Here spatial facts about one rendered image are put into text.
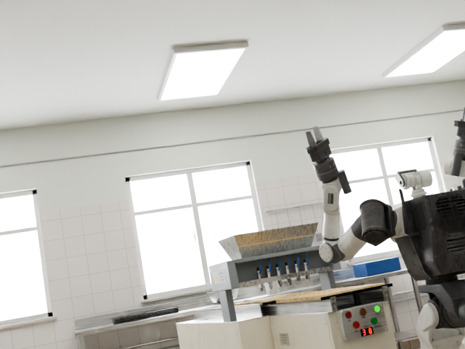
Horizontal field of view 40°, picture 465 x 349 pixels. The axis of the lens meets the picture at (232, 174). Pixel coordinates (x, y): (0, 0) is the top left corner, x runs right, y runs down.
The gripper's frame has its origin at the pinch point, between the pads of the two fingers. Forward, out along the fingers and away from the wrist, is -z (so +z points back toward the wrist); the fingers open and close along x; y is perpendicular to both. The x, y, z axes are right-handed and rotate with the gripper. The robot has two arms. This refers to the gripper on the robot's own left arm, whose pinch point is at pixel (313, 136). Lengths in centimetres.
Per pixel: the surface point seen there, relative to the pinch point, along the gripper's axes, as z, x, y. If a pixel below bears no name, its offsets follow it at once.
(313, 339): 102, 7, -49
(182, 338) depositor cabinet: 137, 42, -209
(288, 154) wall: 95, 334, -310
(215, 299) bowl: 180, 162, -312
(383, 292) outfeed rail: 91, 34, -19
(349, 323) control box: 94, 11, -26
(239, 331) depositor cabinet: 103, 9, -103
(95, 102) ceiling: -37, 164, -371
